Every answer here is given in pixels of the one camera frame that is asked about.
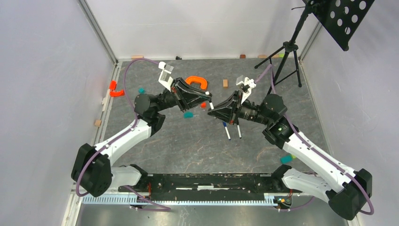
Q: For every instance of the orange arch block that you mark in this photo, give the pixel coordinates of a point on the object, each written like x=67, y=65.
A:
x=203, y=83

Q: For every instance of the white pen black tip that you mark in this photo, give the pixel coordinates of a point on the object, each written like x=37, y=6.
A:
x=239, y=131

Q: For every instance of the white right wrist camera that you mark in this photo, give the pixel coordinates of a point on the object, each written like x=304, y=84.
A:
x=245, y=85

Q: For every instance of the wooden block left rail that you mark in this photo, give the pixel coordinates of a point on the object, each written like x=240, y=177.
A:
x=98, y=123

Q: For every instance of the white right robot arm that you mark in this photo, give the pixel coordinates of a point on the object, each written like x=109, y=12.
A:
x=347, y=191

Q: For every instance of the orange curved block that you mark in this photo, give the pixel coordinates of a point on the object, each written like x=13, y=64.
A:
x=114, y=93

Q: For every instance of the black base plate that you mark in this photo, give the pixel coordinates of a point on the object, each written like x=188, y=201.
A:
x=209, y=187

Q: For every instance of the aluminium corner post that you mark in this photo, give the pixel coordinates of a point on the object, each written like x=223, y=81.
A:
x=97, y=29

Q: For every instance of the white pen blue tip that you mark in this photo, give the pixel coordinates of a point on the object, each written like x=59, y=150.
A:
x=227, y=133

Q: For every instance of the wooden block back right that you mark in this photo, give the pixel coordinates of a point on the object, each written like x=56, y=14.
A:
x=265, y=56

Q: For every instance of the black tripod stand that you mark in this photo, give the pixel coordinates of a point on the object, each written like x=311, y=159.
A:
x=288, y=47

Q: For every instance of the aluminium frame rail left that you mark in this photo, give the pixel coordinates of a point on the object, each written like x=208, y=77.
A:
x=106, y=107

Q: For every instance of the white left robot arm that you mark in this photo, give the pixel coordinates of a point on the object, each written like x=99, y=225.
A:
x=93, y=170

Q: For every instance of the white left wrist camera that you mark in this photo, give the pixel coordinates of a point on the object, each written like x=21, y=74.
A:
x=165, y=78

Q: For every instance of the teal cube near pen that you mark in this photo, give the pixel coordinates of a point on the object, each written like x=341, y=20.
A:
x=188, y=115

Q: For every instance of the teal block near right arm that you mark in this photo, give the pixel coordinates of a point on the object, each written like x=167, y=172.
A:
x=287, y=159

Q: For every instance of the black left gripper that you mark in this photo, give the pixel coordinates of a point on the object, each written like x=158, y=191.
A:
x=182, y=97

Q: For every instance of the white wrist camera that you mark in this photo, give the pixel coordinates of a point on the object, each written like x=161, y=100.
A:
x=165, y=78
x=245, y=85

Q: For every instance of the orange block upright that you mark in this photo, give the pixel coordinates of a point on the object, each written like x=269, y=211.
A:
x=113, y=85

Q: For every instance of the black perforated plate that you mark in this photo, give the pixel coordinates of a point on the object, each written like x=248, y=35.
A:
x=340, y=18

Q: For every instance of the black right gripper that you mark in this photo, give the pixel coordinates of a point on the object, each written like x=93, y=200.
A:
x=223, y=110

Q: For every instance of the blue cable duct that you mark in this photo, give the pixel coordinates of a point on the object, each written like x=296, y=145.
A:
x=132, y=199

